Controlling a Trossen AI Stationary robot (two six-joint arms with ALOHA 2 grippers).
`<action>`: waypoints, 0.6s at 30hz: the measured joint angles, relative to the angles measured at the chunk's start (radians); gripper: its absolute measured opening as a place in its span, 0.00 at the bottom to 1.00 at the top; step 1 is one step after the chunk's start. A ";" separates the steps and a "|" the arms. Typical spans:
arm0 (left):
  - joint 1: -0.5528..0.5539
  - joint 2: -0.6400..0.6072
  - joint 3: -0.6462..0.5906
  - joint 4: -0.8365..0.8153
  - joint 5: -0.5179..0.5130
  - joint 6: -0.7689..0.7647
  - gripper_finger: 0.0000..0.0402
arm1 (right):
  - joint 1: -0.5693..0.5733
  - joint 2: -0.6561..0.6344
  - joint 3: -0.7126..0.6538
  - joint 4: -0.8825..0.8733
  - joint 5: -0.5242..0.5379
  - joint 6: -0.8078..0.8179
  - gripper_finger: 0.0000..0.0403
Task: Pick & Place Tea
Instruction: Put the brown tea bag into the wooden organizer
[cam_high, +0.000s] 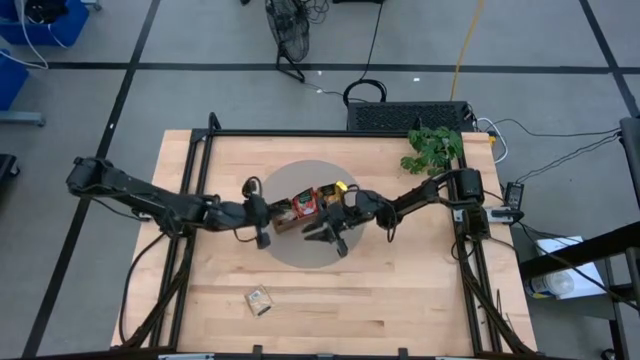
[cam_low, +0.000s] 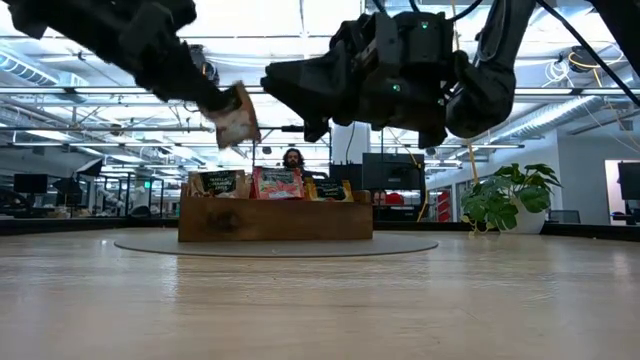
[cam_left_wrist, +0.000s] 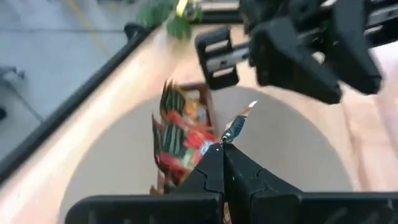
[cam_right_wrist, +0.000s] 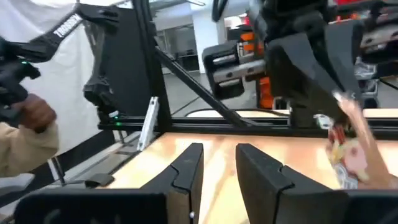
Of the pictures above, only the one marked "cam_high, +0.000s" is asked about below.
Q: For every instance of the dark grey panel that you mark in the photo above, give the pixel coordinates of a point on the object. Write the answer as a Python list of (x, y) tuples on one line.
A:
[(632, 160)]

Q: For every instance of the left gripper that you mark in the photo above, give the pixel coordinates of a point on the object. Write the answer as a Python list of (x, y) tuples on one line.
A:
[(245, 215)]

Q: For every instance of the white cardboard box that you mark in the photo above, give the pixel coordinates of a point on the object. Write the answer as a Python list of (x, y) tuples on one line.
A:
[(587, 285)]

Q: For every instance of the blue plastic bin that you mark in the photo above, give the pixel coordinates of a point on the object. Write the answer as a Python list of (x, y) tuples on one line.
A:
[(60, 27), (10, 80)]

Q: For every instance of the red strawberry tea packet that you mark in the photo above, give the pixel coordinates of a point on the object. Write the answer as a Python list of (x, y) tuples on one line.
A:
[(306, 202)]

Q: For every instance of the grey round mat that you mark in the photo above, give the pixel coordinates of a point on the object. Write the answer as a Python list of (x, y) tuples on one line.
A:
[(300, 175)]

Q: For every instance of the black metal rack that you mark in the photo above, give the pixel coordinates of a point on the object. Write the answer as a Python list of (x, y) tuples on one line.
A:
[(575, 252)]

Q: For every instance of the wooden tea box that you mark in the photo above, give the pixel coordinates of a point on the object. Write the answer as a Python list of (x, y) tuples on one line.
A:
[(287, 225)]

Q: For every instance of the black floor fan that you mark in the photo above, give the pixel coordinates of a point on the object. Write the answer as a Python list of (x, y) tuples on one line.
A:
[(287, 30)]

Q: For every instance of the silver aluminium bar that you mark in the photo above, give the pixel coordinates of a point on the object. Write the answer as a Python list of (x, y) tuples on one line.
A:
[(187, 357)]

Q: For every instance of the black frame bracket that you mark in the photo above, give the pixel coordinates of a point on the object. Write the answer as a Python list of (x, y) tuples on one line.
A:
[(402, 352), (257, 351)]

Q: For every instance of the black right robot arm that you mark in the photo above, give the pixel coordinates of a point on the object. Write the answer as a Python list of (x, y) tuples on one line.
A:
[(435, 192)]

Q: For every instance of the black computer case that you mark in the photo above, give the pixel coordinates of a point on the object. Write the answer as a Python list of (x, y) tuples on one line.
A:
[(405, 116)]

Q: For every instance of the white round container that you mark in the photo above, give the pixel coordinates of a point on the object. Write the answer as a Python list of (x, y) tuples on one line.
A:
[(547, 285)]

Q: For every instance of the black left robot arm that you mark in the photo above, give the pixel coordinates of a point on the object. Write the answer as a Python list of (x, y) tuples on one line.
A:
[(150, 197)]

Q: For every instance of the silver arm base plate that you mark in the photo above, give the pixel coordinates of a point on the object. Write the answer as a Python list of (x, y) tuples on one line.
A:
[(497, 214)]

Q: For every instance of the green potted plant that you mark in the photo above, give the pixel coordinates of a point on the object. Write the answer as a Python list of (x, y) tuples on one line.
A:
[(432, 150)]

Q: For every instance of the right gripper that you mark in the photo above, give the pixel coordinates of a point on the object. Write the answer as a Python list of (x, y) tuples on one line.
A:
[(357, 207)]

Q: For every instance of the yellow mango tea packet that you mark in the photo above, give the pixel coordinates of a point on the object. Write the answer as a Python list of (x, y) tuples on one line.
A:
[(330, 194)]

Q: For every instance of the black aluminium table frame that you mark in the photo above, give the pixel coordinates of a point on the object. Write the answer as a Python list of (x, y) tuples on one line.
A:
[(300, 133)]

